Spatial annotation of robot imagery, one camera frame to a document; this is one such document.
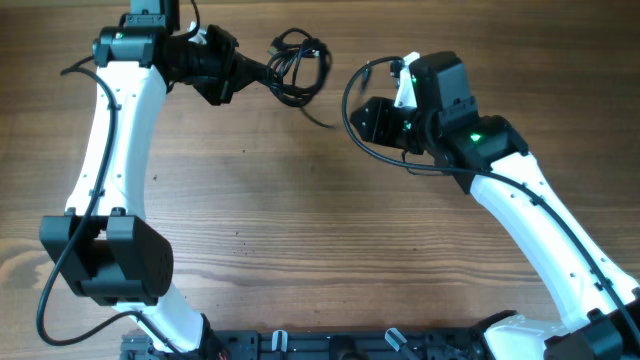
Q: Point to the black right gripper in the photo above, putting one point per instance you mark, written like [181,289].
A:
[378,130]

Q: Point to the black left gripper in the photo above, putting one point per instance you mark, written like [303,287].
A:
[234,66]

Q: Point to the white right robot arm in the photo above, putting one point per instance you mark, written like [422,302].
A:
[435,113]

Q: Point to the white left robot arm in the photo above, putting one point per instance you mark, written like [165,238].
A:
[101,245]

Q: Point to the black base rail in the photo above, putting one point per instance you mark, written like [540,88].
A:
[433,344]

